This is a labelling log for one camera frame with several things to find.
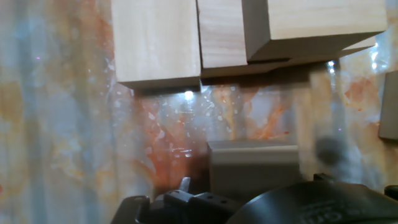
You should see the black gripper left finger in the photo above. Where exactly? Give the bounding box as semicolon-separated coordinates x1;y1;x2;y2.
110;176;242;224

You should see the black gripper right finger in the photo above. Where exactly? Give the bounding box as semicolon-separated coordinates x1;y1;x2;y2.
312;172;335;182

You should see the orange grey marble mat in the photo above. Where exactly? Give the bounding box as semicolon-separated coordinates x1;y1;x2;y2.
0;0;398;224

